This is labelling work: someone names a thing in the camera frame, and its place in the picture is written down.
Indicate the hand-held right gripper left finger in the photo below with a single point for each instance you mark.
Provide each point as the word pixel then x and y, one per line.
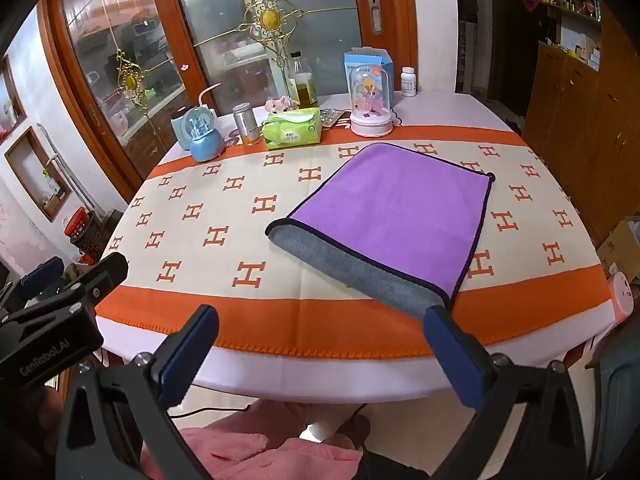
pixel 186 357

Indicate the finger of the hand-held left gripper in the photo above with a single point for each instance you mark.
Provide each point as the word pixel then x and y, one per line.
pixel 100 272
pixel 40 277

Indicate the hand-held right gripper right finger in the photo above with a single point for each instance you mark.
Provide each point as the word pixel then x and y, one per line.
pixel 456 360

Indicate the purple and grey towel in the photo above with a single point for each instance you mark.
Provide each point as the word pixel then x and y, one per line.
pixel 395 210

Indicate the red pot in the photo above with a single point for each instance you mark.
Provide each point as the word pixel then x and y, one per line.
pixel 79 222

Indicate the white tablecloth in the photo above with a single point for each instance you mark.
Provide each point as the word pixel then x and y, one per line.
pixel 280 375

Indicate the orange patterned table runner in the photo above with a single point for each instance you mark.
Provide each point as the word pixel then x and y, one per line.
pixel 210 220

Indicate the pink fleece clothing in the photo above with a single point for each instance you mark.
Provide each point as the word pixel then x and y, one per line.
pixel 260 455

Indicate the grey chair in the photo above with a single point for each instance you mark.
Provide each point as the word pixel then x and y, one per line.
pixel 620 400

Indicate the blue snow globe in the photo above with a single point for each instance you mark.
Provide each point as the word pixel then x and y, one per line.
pixel 204 135

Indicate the pink plastic stool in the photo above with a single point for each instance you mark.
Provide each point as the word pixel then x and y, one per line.
pixel 622 297

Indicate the brown cardboard box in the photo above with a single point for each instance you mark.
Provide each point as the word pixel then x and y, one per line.
pixel 620 250

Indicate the silver metal can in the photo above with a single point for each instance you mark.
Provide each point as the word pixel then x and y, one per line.
pixel 246 125

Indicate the green tissue pack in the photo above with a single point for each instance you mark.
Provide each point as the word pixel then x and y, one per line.
pixel 292 130

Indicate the small pink figurine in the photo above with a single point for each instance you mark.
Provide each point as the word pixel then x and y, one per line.
pixel 280 104

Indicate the glass sliding door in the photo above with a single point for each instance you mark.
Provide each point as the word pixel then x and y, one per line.
pixel 210 35

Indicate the wooden cabinet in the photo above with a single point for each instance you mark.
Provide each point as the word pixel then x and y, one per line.
pixel 580 125

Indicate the pink glass dome music box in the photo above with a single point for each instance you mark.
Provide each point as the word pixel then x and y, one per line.
pixel 371 105

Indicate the silver blister pack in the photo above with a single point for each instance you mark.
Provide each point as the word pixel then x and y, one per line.
pixel 331 117

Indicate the glass oil bottle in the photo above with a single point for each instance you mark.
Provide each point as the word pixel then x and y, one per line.
pixel 303 85

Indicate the white pill bottle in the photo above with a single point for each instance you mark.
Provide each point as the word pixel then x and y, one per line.
pixel 408 82

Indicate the blue cardboard box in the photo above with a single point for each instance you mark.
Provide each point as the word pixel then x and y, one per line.
pixel 367 57

